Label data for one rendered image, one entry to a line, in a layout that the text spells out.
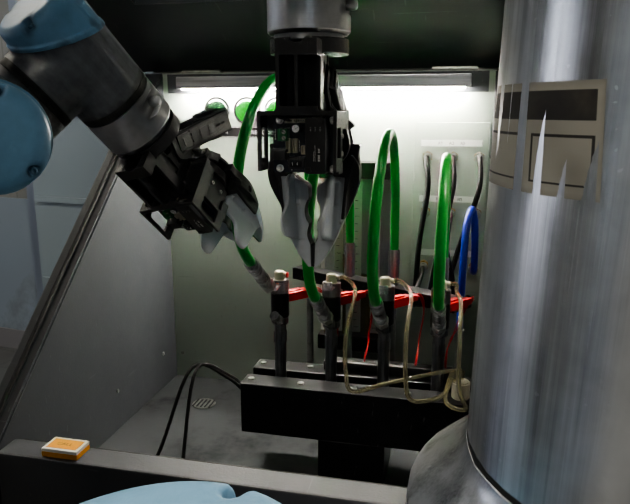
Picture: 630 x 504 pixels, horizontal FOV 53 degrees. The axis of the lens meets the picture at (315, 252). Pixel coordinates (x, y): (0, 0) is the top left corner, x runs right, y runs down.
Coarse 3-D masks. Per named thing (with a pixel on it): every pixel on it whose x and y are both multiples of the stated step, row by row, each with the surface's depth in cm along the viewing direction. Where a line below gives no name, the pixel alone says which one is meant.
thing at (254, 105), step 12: (264, 84) 85; (264, 96) 83; (252, 108) 80; (252, 120) 79; (240, 132) 78; (240, 144) 77; (240, 156) 77; (240, 168) 76; (240, 252) 80; (252, 264) 83
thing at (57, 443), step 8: (56, 440) 83; (64, 440) 83; (72, 440) 83; (64, 448) 81; (72, 448) 81; (88, 448) 83; (48, 456) 81; (56, 456) 81; (64, 456) 81; (72, 456) 80; (80, 456) 81
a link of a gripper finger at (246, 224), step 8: (232, 200) 73; (240, 200) 73; (232, 208) 73; (240, 208) 74; (248, 208) 74; (232, 216) 73; (240, 216) 74; (248, 216) 75; (256, 216) 75; (240, 224) 74; (248, 224) 75; (256, 224) 76; (240, 232) 73; (248, 232) 75; (256, 232) 78; (240, 240) 73; (248, 240) 75
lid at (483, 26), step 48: (96, 0) 107; (144, 0) 106; (192, 0) 104; (240, 0) 103; (384, 0) 99; (432, 0) 97; (480, 0) 96; (144, 48) 119; (192, 48) 117; (240, 48) 115; (384, 48) 110; (432, 48) 109; (480, 48) 107
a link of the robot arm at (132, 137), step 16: (144, 96) 60; (160, 96) 62; (128, 112) 59; (144, 112) 60; (160, 112) 62; (96, 128) 60; (112, 128) 60; (128, 128) 60; (144, 128) 61; (160, 128) 62; (112, 144) 62; (128, 144) 61; (144, 144) 62
